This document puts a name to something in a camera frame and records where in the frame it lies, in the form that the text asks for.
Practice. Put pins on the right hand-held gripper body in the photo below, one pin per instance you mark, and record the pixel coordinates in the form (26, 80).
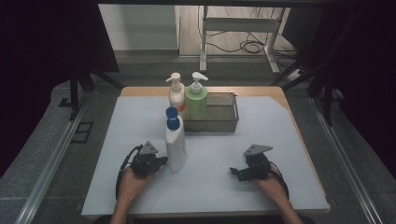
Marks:
(257, 166)

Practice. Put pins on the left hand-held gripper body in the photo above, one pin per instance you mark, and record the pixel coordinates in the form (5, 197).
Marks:
(144, 163)

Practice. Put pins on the white bottle with blue pump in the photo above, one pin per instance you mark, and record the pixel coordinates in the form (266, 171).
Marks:
(176, 146)

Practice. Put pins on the metal mesh basket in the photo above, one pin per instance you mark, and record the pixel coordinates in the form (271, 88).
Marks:
(219, 113)

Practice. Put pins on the green pump bottle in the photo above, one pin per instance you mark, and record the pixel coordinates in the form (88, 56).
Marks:
(196, 102)

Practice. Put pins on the cream pump bottle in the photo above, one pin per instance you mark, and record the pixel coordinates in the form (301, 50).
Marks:
(176, 95)

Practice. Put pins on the person's left hand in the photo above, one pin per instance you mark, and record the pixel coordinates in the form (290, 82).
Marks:
(134, 185)

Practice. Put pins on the person's right hand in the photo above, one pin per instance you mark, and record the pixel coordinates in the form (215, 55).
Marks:
(272, 186)

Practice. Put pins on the white table mat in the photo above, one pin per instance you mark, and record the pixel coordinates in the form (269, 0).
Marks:
(211, 186)

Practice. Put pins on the black stand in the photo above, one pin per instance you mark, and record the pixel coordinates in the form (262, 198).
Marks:
(327, 96)
(74, 93)

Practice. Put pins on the white power strip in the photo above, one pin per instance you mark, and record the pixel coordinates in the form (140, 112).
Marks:
(294, 75)

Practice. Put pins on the white cabinet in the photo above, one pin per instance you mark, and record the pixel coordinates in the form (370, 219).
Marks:
(140, 28)

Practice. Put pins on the dark curtain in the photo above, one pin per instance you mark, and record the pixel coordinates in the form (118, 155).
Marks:
(367, 77)
(40, 62)

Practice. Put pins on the aluminium rail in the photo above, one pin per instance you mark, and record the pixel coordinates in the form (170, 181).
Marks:
(345, 161)
(53, 165)

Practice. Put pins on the white metal desk frame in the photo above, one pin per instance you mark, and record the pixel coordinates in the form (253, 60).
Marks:
(239, 24)

